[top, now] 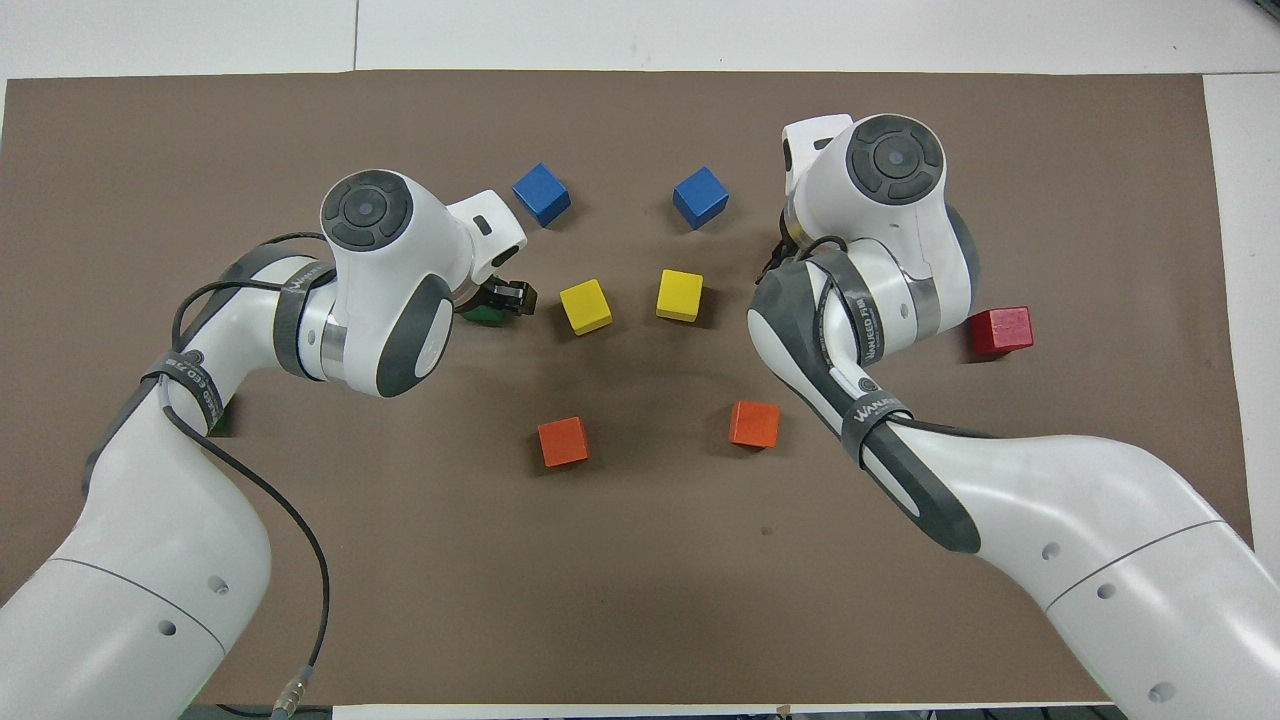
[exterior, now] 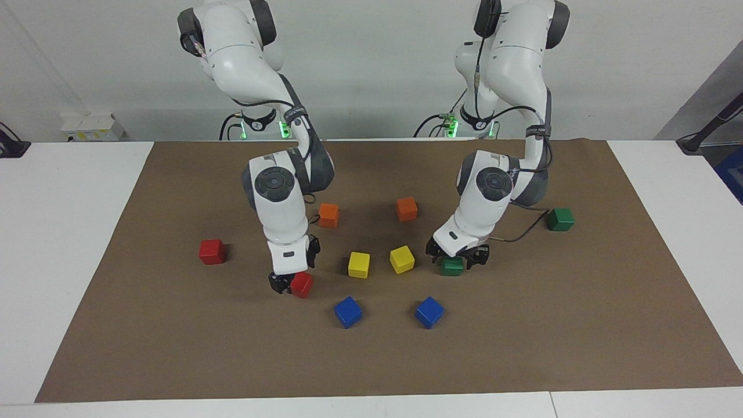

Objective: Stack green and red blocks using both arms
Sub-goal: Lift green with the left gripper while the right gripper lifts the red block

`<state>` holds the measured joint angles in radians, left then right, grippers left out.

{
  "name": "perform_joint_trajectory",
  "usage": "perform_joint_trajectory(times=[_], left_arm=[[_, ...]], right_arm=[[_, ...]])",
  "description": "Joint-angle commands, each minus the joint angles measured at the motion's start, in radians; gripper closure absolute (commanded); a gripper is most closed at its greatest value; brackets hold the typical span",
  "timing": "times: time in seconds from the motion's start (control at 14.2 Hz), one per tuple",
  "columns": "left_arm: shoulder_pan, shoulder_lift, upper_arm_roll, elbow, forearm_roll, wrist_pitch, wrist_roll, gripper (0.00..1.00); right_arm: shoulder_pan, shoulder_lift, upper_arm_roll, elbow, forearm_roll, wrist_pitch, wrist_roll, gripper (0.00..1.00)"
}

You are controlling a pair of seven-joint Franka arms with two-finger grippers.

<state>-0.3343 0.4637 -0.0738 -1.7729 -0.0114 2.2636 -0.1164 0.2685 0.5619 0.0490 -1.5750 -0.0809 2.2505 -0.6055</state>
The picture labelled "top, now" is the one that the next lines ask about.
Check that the brown paper table mat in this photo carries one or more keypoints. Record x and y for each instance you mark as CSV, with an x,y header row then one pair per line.
x,y
640,600

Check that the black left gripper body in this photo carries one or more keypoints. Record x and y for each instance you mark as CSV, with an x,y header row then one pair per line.
x,y
487,291

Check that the yellow wooden cube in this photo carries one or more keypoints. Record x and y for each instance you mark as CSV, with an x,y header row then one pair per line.
x,y
680,295
585,306

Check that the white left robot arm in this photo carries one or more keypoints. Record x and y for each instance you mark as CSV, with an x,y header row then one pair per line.
x,y
150,560

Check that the red wooden cube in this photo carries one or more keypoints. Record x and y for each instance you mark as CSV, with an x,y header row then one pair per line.
x,y
1002,330

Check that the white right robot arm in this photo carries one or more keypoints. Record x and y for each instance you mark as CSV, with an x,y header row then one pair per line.
x,y
1100,560

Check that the green wooden cube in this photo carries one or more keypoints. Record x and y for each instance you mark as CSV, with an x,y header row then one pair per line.
x,y
218,420
485,318

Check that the orange wooden cube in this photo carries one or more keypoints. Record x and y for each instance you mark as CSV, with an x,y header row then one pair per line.
x,y
755,424
563,441

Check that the blue wooden cube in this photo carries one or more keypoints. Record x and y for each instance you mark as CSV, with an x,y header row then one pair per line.
x,y
700,197
541,194

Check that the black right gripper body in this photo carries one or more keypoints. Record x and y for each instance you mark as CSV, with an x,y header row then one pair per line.
x,y
780,258

